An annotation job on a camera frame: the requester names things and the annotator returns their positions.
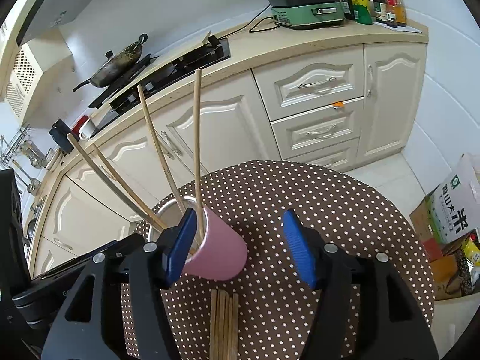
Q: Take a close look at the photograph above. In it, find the lone wooden chopstick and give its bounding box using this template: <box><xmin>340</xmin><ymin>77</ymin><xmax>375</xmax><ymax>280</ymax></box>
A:
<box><xmin>67</xmin><ymin>133</ymin><xmax>165</xmax><ymax>232</ymax></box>

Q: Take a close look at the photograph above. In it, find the pink cylindrical utensil holder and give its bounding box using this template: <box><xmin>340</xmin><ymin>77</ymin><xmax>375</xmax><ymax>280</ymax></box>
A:
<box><xmin>156</xmin><ymin>196</ymin><xmax>247</xmax><ymax>281</ymax></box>

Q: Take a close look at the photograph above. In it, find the brown polka dot tablecloth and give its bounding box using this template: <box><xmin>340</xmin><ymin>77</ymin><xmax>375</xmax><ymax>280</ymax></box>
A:
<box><xmin>120</xmin><ymin>159</ymin><xmax>436</xmax><ymax>360</ymax></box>

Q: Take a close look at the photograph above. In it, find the rice cardboard box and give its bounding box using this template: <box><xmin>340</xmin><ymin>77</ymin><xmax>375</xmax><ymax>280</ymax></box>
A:
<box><xmin>410</xmin><ymin>154</ymin><xmax>479</xmax><ymax>262</ymax></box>

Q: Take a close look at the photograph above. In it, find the hanging ladle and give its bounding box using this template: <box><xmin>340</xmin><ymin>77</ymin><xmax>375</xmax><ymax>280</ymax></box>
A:
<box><xmin>10</xmin><ymin>158</ymin><xmax>43</xmax><ymax>196</ymax></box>

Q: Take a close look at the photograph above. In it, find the white mug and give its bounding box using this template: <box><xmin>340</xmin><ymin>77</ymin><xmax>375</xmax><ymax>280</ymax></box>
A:
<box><xmin>79</xmin><ymin>118</ymin><xmax>98</xmax><ymax>141</ymax></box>

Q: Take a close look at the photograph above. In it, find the red container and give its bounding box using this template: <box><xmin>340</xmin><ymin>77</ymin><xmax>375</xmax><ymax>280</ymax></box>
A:
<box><xmin>72</xmin><ymin>115</ymin><xmax>89</xmax><ymax>135</ymax></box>

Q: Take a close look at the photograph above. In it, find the black knife block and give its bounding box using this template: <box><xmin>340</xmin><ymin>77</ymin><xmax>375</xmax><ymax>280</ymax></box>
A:
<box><xmin>49</xmin><ymin>119</ymin><xmax>80</xmax><ymax>155</ymax></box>

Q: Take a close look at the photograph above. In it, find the steel wok with lid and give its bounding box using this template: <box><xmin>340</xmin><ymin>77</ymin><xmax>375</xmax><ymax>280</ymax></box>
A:
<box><xmin>72</xmin><ymin>33</ymin><xmax>148</xmax><ymax>92</ymax></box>

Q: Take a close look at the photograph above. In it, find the black gas stove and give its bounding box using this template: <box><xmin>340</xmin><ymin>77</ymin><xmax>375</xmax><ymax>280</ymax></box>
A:
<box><xmin>92</xmin><ymin>36</ymin><xmax>231</xmax><ymax>131</ymax></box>

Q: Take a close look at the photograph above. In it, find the green electric grill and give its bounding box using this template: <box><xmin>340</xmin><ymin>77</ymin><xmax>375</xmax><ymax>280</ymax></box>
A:
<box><xmin>268</xmin><ymin>0</ymin><xmax>345</xmax><ymax>29</ymax></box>

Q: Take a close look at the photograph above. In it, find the red label sauce bottle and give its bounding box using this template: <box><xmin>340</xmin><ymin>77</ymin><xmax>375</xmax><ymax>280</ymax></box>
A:
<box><xmin>385</xmin><ymin>0</ymin><xmax>398</xmax><ymax>28</ymax></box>

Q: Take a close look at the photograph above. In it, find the wall utensil rack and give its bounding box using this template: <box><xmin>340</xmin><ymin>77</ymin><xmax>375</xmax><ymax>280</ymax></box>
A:
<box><xmin>0</xmin><ymin>124</ymin><xmax>31</xmax><ymax>169</ymax></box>

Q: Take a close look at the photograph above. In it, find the black power cable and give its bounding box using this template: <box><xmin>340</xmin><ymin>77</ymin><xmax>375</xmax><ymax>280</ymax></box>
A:
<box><xmin>219</xmin><ymin>4</ymin><xmax>281</xmax><ymax>40</ymax></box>

